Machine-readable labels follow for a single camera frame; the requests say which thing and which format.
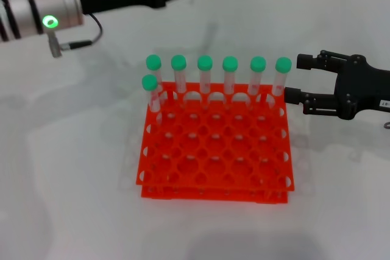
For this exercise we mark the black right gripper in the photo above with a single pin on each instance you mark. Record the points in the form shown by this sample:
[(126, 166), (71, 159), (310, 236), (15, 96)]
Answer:
[(362, 89)]

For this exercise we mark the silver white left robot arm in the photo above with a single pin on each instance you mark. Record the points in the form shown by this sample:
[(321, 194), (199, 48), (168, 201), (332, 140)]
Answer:
[(45, 1)]

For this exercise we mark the green-capped clear test tube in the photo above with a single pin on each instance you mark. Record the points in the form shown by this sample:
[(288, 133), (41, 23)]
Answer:
[(149, 82), (283, 64), (230, 63), (178, 62), (258, 63), (153, 62), (205, 62)]

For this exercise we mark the orange test tube rack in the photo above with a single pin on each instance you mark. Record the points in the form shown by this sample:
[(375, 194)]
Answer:
[(213, 150)]

